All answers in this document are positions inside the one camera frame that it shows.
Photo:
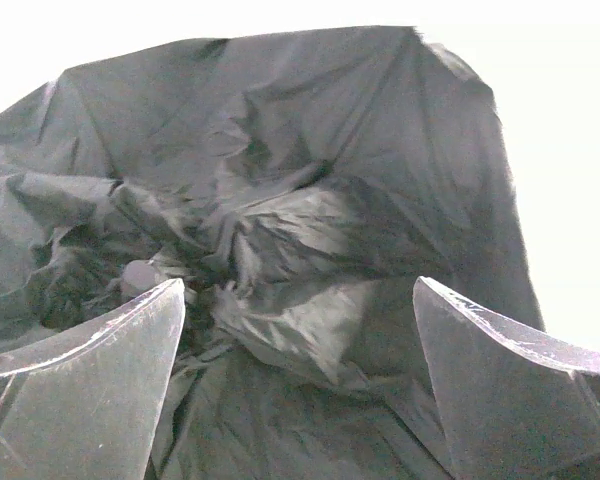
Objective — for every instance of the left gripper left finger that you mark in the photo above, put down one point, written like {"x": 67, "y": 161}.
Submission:
{"x": 85, "y": 403}

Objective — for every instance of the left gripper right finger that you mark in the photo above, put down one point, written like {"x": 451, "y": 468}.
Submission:
{"x": 514, "y": 402}

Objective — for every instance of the black folding umbrella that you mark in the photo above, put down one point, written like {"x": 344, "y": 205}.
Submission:
{"x": 299, "y": 184}

